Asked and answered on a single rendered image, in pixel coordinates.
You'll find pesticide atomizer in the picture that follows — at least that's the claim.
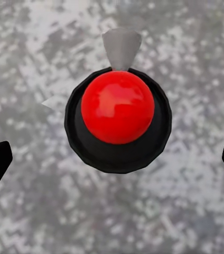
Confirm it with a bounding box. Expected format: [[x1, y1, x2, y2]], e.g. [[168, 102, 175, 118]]
[[64, 28, 173, 174]]

